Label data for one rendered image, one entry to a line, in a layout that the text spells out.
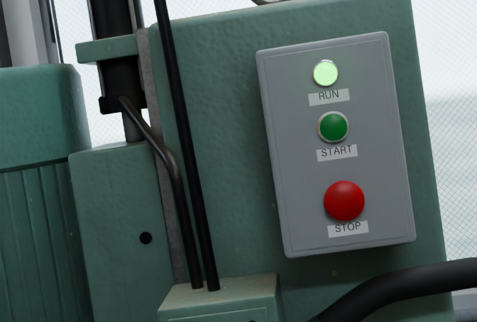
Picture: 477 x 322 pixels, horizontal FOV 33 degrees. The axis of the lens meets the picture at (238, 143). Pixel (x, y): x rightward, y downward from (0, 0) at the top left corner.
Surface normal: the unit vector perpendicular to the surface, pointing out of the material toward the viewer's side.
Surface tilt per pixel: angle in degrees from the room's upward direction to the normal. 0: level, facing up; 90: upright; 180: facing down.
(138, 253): 90
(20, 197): 90
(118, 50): 90
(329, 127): 90
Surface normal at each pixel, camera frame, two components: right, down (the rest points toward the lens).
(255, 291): -0.15, -0.99
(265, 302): -0.07, 0.07
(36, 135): 0.59, -0.04
